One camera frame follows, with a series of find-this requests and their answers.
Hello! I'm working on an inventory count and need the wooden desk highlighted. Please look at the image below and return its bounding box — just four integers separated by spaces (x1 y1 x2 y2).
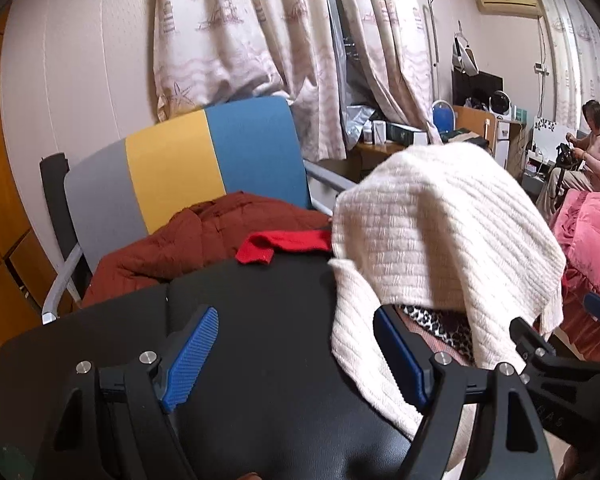
452 105 523 163

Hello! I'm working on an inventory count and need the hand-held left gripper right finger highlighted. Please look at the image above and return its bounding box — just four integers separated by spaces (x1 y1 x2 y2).
373 305 558 480

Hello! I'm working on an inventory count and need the wooden wardrobe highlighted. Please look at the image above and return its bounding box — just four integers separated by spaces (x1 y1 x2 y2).
0 10 81 361

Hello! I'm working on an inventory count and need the rust brown quilted jacket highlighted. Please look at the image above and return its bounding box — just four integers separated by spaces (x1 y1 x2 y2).
82 191 333 308

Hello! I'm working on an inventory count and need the blue round-back chair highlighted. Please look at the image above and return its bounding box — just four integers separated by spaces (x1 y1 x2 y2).
431 100 456 137

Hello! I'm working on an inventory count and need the dark long box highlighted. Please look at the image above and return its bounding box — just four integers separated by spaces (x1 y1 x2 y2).
386 122 428 147

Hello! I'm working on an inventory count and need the red sweater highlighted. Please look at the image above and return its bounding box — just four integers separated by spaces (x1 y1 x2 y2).
236 230 333 265

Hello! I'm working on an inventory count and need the hanging bag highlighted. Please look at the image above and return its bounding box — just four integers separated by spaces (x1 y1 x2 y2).
452 34 481 77

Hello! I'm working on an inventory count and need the ship print curtain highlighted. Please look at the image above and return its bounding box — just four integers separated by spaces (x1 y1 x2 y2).
330 0 443 143
152 0 347 161
530 0 600 131

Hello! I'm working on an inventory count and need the pink bedspread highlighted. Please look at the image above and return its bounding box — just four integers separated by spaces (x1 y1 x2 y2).
552 190 600 356

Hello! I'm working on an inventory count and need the black monitor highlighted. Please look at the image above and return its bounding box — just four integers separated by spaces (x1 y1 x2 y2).
451 70 504 108

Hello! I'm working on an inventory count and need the grey yellow blue chair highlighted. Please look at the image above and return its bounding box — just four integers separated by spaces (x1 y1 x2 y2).
40 96 361 326

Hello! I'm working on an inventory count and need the metal pole stand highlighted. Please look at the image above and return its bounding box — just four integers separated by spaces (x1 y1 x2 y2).
424 0 453 111

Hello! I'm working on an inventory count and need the white knit sweater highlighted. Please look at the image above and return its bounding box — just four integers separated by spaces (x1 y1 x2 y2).
327 142 567 441

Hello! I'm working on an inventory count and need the leopard print cloth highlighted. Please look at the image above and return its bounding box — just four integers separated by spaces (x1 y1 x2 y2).
397 302 476 366

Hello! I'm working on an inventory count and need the air conditioner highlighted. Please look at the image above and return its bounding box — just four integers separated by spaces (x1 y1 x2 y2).
476 0 541 17

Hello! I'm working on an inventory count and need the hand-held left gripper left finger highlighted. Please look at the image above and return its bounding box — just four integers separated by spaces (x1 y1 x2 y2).
35 306 220 480

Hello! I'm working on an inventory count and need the white leaf print board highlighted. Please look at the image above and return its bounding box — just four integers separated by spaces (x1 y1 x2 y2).
532 117 572 159

